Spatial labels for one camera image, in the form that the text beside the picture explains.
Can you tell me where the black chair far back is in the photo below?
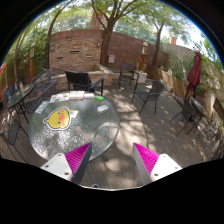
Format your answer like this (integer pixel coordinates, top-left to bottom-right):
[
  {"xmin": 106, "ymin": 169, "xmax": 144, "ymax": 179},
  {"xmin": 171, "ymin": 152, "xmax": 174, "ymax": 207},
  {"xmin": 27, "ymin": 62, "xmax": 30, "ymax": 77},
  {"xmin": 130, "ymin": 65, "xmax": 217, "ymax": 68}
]
[{"xmin": 118, "ymin": 62, "xmax": 139, "ymax": 84}]

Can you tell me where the small round table left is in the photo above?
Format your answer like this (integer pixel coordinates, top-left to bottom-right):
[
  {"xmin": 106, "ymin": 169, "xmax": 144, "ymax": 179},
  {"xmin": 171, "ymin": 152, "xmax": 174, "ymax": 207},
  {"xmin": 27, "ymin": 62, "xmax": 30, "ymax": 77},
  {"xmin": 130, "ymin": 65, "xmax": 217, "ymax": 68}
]
[{"xmin": 7, "ymin": 83, "xmax": 35, "ymax": 119}]

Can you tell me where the grey chair left back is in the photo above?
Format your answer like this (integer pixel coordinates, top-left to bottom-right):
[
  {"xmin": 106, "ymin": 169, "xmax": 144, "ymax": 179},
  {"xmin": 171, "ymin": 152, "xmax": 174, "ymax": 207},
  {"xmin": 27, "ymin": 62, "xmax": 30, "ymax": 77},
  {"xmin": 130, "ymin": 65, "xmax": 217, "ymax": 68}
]
[{"xmin": 24, "ymin": 69, "xmax": 57, "ymax": 114}]

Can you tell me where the round dark table right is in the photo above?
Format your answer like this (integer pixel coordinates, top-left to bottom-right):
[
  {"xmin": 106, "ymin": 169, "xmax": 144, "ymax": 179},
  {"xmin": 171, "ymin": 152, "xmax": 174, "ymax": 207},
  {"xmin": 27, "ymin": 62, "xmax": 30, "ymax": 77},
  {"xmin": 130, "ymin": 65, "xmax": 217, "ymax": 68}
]
[{"xmin": 190, "ymin": 98, "xmax": 208, "ymax": 124}]

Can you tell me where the white paper sheet left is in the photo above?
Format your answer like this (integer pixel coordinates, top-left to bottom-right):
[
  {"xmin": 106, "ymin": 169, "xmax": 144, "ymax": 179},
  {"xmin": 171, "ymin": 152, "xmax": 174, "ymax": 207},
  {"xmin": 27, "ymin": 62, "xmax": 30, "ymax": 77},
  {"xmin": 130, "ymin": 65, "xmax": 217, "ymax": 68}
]
[{"xmin": 35, "ymin": 101, "xmax": 49, "ymax": 114}]

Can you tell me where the black chair right side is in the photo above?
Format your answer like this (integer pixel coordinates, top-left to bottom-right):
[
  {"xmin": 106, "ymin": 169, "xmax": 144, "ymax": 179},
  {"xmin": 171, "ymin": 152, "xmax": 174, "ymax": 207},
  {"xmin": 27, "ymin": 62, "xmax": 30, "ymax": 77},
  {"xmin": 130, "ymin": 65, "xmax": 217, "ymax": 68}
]
[{"xmin": 179, "ymin": 99, "xmax": 197, "ymax": 127}]

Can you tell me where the colourful printed booklet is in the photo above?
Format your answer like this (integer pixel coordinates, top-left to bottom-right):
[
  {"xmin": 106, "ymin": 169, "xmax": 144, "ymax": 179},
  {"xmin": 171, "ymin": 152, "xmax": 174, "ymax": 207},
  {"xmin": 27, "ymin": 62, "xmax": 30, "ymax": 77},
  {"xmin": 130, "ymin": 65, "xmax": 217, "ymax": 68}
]
[{"xmin": 50, "ymin": 93, "xmax": 69, "ymax": 103}]

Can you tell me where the open white book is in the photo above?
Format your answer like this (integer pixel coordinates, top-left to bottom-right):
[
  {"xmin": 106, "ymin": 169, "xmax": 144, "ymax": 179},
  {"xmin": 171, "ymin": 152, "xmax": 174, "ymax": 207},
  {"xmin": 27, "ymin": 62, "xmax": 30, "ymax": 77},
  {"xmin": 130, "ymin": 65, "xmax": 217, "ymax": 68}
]
[{"xmin": 68, "ymin": 91, "xmax": 85, "ymax": 99}]

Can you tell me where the black chair lower left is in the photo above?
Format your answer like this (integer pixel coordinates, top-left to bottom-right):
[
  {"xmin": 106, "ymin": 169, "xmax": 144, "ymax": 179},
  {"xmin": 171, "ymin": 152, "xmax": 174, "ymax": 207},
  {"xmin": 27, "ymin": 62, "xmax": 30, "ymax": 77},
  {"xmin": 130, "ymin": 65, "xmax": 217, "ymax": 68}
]
[{"xmin": 0, "ymin": 118, "xmax": 27, "ymax": 159}]

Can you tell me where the black chair centre right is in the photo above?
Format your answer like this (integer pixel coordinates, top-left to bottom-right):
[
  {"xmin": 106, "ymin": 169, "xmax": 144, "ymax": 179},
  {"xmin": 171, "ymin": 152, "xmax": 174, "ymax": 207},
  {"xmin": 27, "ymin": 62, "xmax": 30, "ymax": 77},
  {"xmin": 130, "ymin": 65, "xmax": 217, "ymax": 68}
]
[{"xmin": 133, "ymin": 80, "xmax": 165, "ymax": 109}]

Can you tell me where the green marker pen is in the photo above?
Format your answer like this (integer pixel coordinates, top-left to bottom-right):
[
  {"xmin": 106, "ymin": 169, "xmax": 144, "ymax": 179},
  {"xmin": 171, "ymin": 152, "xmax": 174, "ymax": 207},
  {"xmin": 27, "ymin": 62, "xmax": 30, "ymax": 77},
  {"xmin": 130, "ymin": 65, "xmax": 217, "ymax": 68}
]
[{"xmin": 94, "ymin": 96, "xmax": 104, "ymax": 101}]

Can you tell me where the stone brick fountain wall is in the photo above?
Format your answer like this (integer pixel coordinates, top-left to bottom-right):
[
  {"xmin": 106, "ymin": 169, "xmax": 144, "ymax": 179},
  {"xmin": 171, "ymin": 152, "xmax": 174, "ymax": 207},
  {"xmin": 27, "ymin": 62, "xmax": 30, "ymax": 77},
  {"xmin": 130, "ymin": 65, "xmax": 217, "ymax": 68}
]
[{"xmin": 49, "ymin": 29, "xmax": 113, "ymax": 86}]

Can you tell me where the round glass patio table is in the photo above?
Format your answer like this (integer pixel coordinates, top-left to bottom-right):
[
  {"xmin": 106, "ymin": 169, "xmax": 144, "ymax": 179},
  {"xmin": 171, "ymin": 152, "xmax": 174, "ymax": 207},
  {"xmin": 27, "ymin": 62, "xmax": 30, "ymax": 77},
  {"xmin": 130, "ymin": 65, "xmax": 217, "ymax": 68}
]
[{"xmin": 29, "ymin": 98, "xmax": 120, "ymax": 160}]

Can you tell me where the folded red patio umbrella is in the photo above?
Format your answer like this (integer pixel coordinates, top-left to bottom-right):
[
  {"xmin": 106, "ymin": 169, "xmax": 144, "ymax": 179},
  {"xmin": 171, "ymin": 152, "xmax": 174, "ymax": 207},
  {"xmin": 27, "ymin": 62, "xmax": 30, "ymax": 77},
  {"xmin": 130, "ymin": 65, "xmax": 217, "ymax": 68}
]
[{"xmin": 186, "ymin": 50, "xmax": 202, "ymax": 93}]

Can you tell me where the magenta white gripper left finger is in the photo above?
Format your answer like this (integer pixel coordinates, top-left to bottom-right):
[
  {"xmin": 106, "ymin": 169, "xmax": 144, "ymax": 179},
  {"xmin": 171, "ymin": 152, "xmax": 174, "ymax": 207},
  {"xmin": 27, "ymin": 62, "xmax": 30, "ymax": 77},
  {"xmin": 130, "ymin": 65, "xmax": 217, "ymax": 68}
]
[{"xmin": 42, "ymin": 142, "xmax": 92, "ymax": 185}]

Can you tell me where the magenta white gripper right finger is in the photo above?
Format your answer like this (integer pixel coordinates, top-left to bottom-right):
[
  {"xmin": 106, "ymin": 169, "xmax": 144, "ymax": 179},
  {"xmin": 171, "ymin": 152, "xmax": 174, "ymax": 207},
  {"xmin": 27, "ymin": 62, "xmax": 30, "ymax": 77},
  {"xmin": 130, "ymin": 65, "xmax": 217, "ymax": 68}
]
[{"xmin": 133, "ymin": 143, "xmax": 181, "ymax": 185}]

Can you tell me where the black chair behind table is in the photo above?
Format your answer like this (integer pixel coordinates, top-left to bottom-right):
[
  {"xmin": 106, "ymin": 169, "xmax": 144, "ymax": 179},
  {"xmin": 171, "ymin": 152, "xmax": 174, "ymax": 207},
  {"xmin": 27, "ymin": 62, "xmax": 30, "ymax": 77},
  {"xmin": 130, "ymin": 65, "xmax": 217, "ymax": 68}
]
[{"xmin": 65, "ymin": 70, "xmax": 104, "ymax": 95}]

